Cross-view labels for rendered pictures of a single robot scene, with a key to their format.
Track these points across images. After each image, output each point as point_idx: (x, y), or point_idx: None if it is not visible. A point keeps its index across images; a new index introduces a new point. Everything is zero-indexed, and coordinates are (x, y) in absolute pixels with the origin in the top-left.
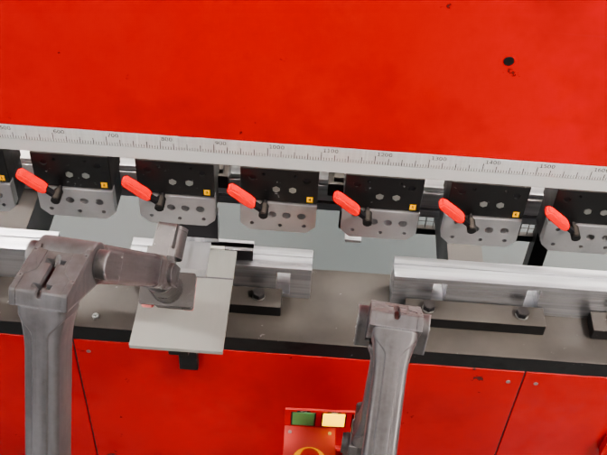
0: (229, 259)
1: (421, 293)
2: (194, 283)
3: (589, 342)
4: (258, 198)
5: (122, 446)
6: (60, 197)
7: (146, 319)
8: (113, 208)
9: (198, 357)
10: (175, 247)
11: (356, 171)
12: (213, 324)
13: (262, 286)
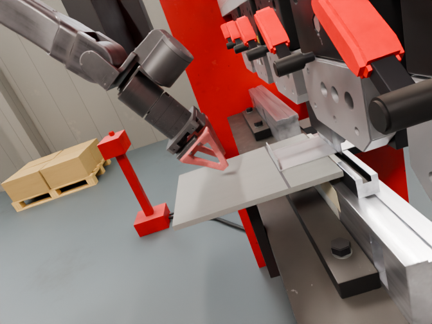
0: (322, 172)
1: None
2: (184, 129)
3: None
4: (310, 49)
5: None
6: (237, 47)
7: (209, 170)
8: (266, 71)
9: (272, 265)
10: (148, 58)
11: None
12: (211, 204)
13: (362, 248)
